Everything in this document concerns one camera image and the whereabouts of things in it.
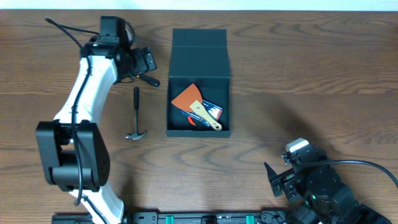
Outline red handled pliers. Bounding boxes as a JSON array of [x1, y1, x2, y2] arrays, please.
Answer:
[[187, 116, 197, 126]]

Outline orange scraper wooden handle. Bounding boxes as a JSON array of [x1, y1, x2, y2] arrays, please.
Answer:
[[171, 83, 222, 131]]

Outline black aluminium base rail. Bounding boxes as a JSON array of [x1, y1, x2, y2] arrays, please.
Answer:
[[51, 208, 293, 224]]

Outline clear precision screwdriver case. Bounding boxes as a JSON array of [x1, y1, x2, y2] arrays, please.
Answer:
[[180, 100, 223, 127]]

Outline black handled screwdriver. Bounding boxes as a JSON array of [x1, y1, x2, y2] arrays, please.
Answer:
[[136, 73, 160, 87]]

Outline dark green open box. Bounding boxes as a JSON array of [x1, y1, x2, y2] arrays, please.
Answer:
[[165, 29, 231, 138]]

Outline black steel claw hammer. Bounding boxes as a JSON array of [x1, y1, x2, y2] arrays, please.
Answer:
[[125, 87, 147, 141]]

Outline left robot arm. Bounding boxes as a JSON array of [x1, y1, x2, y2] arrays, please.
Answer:
[[35, 42, 159, 223]]

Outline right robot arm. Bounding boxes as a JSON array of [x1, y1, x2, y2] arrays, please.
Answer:
[[264, 147, 391, 224]]

